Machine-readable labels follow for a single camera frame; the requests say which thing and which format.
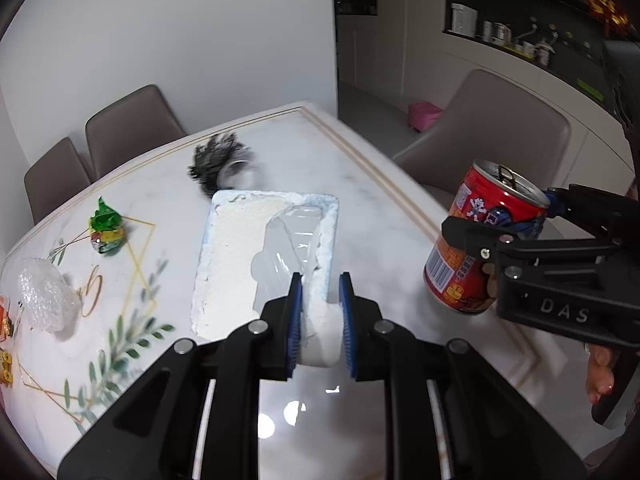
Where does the person's right hand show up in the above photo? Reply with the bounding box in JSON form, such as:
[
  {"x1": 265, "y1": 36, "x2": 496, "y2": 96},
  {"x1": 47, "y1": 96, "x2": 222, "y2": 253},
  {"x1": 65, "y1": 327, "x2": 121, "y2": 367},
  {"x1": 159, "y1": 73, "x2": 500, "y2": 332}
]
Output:
[{"x1": 586, "y1": 344, "x2": 615, "y2": 405}]

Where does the brown chair far left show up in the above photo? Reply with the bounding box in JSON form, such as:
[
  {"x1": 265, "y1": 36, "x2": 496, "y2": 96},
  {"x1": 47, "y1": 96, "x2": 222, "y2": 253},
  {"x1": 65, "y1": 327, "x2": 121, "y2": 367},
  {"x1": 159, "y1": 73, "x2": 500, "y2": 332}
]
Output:
[{"x1": 24, "y1": 138, "x2": 92, "y2": 224}]

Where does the green yellow snack wrapper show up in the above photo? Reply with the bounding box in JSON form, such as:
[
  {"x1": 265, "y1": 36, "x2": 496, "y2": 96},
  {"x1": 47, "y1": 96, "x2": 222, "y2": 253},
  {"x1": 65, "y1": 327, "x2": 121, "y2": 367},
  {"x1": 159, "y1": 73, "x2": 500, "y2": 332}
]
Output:
[{"x1": 89, "y1": 197, "x2": 126, "y2": 255}]

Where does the black shredded paper bundle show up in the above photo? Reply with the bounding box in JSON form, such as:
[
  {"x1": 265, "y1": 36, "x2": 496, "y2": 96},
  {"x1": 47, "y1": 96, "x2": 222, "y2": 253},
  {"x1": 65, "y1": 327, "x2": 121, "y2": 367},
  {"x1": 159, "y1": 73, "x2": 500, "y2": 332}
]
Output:
[{"x1": 188, "y1": 132, "x2": 255, "y2": 197}]

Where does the brown chair far right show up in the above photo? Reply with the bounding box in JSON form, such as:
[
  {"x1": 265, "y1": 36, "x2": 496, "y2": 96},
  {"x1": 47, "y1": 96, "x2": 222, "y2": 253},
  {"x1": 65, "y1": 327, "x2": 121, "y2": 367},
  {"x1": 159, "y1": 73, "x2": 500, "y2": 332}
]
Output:
[{"x1": 85, "y1": 84, "x2": 186, "y2": 179}]

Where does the red drink can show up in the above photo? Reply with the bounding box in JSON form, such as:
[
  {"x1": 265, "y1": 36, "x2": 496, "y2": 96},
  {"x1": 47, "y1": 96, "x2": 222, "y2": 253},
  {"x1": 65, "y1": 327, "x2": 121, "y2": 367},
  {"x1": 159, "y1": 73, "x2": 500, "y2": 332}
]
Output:
[{"x1": 423, "y1": 159, "x2": 550, "y2": 315}]

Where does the white foam tray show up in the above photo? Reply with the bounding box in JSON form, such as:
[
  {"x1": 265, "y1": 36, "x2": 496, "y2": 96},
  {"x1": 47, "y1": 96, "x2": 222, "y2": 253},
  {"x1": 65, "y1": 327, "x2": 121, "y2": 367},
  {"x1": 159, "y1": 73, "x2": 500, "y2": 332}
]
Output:
[{"x1": 191, "y1": 190, "x2": 342, "y2": 367}]

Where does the pink footstool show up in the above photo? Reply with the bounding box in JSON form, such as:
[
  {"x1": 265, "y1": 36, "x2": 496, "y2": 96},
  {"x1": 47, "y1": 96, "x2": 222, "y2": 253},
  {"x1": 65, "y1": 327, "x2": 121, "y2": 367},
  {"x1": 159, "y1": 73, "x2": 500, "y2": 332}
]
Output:
[{"x1": 407, "y1": 102, "x2": 442, "y2": 132}]

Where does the beige dining chair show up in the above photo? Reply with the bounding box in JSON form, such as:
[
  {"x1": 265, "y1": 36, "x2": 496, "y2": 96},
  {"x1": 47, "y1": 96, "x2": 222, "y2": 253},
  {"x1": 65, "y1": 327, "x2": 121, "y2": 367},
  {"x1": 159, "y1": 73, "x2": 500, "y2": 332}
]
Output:
[{"x1": 393, "y1": 70, "x2": 570, "y2": 208}]

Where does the crumpled bubble wrap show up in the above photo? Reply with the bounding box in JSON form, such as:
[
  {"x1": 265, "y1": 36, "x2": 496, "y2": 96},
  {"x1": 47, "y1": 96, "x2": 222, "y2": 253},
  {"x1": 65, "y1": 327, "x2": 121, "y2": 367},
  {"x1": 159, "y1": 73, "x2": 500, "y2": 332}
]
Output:
[{"x1": 17, "y1": 258, "x2": 82, "y2": 334}]

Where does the brown chair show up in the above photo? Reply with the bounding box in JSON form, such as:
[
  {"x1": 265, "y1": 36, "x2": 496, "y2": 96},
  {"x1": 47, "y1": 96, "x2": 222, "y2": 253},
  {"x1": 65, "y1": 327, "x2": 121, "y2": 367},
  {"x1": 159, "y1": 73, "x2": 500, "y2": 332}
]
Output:
[
  {"x1": 24, "y1": 138, "x2": 92, "y2": 224},
  {"x1": 85, "y1": 84, "x2": 186, "y2": 179}
]

